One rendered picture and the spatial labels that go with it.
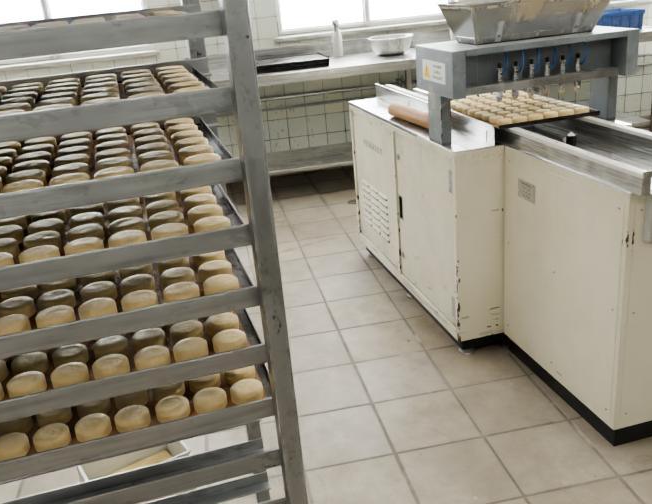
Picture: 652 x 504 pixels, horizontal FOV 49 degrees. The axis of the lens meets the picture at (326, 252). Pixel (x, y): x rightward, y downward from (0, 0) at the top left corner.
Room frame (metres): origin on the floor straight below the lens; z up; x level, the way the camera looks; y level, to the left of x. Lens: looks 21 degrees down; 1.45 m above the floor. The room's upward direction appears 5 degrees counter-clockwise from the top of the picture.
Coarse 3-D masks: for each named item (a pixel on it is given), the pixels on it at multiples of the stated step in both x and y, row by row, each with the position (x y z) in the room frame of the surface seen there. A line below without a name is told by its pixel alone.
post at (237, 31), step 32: (224, 0) 0.86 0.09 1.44; (224, 32) 0.88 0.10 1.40; (256, 96) 0.87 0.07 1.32; (256, 128) 0.87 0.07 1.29; (256, 160) 0.87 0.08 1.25; (256, 192) 0.87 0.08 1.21; (256, 224) 0.87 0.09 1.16; (256, 256) 0.87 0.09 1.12; (288, 352) 0.87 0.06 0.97; (288, 384) 0.87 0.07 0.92; (288, 416) 0.87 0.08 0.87; (288, 448) 0.87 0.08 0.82; (288, 480) 0.87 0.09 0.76
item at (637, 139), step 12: (564, 120) 2.62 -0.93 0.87; (576, 120) 2.55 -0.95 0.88; (588, 120) 2.48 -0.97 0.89; (600, 120) 2.43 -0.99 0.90; (588, 132) 2.48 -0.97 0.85; (600, 132) 2.41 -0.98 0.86; (612, 132) 2.35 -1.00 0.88; (624, 132) 2.29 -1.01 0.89; (636, 132) 2.23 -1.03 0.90; (648, 132) 2.20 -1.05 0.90; (624, 144) 2.28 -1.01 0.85; (636, 144) 2.22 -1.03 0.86; (648, 144) 2.17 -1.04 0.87
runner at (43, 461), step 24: (240, 408) 0.88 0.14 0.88; (264, 408) 0.89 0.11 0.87; (144, 432) 0.85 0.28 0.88; (168, 432) 0.85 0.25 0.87; (192, 432) 0.86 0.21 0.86; (24, 456) 0.81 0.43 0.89; (48, 456) 0.81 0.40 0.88; (72, 456) 0.82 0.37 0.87; (96, 456) 0.83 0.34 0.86; (0, 480) 0.80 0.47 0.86
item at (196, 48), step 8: (184, 0) 1.30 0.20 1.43; (192, 0) 1.30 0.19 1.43; (192, 40) 1.30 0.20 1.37; (200, 40) 1.31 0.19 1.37; (192, 48) 1.30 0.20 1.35; (200, 48) 1.31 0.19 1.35; (192, 56) 1.30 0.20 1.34; (200, 56) 1.30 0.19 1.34; (216, 128) 1.31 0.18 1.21; (216, 136) 1.31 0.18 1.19; (224, 184) 1.31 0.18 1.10; (248, 424) 1.30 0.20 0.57; (256, 424) 1.31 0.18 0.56; (248, 432) 1.30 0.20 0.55; (256, 432) 1.31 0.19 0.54; (248, 440) 1.30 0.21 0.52; (256, 472) 1.30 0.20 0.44; (256, 496) 1.31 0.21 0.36; (264, 496) 1.30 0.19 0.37
